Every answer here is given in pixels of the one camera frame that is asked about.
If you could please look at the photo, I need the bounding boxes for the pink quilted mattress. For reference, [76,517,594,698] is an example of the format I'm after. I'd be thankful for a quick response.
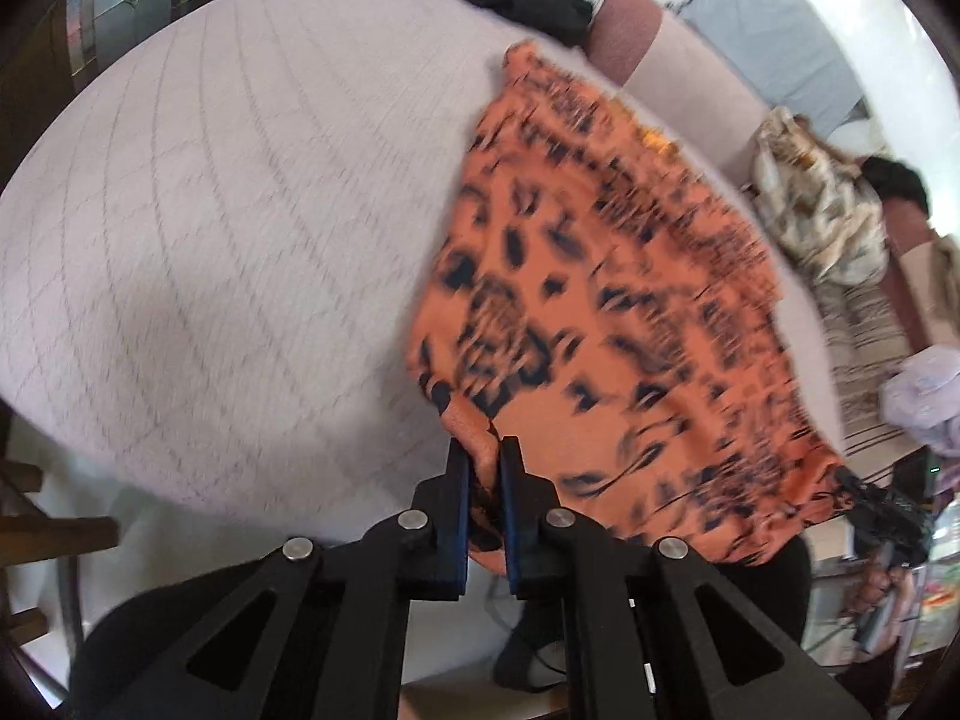
[0,0,848,533]

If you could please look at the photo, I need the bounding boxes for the person's right hand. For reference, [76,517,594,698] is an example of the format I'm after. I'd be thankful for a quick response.
[861,561,916,620]

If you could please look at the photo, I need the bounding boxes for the striped sofa cushion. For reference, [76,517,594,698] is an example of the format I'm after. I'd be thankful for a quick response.
[814,277,931,481]

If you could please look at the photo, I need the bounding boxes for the cluttered cabinet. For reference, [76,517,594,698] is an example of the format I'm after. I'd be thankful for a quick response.
[806,465,957,668]

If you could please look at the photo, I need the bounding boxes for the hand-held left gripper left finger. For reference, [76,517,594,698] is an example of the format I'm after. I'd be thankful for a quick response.
[71,436,472,720]

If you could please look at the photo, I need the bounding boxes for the white lavender cloth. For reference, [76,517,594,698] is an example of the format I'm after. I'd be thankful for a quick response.
[881,349,960,451]

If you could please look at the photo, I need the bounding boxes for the orange floral shirt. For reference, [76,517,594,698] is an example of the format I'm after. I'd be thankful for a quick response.
[405,39,863,575]

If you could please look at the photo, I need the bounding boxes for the grey-blue pillow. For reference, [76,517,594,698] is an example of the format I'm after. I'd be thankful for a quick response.
[675,0,871,136]

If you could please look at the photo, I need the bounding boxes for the person's dark pants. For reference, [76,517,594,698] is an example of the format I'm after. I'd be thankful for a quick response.
[71,536,901,720]

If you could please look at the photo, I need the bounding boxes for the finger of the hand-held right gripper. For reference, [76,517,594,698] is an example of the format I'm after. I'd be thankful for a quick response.
[836,465,872,512]

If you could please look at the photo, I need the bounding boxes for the black garment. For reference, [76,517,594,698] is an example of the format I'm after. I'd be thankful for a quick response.
[859,156,931,222]

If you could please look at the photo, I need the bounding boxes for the wooden door with stained glass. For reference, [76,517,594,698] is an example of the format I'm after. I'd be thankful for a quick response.
[0,0,271,91]

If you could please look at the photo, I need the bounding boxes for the wooden chair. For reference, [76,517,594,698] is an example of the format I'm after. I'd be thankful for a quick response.
[0,420,121,646]

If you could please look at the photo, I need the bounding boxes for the cream floral blanket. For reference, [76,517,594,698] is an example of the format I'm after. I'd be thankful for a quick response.
[752,106,890,286]

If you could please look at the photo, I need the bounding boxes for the pink sofa backrest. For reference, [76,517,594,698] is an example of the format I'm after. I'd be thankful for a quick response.
[877,195,960,353]

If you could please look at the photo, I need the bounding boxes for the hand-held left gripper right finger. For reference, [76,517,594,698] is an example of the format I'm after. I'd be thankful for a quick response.
[499,435,871,720]

